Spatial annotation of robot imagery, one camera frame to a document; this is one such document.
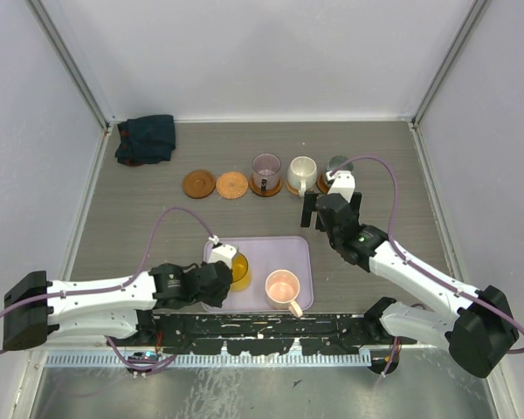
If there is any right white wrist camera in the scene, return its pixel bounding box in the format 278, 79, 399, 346
325, 170, 355, 203

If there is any cream speckled mug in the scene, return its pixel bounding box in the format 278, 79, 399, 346
286, 156, 318, 192

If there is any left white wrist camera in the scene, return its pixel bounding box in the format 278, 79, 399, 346
204, 236, 239, 269

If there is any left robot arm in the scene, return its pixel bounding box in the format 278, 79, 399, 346
3, 262, 232, 352

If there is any white slotted cable duct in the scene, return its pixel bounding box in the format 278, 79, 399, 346
44, 349, 372, 368

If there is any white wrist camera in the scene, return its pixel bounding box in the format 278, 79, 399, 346
204, 236, 239, 269
325, 170, 355, 203

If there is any dark blue folded cloth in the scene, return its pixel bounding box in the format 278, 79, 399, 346
115, 114, 176, 167

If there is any grey-green mug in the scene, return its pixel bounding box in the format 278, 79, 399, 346
323, 155, 354, 174

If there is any wooden coaster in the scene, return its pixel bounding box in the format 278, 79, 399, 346
182, 169, 216, 199
316, 174, 330, 194
249, 175, 283, 197

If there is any yellow mug black handle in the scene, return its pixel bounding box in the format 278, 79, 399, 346
230, 253, 252, 292

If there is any pink mug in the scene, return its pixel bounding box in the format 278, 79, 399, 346
265, 270, 303, 318

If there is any lavender plastic tray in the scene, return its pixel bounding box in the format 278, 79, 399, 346
202, 236, 314, 313

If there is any aluminium frame rail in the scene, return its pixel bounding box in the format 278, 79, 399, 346
23, 314, 118, 348

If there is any purple mug black handle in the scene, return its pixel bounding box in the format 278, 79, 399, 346
252, 153, 281, 192

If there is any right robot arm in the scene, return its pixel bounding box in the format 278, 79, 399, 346
300, 192, 519, 378

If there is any woven rattan coaster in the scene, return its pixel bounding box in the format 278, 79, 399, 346
286, 179, 308, 197
216, 171, 249, 200

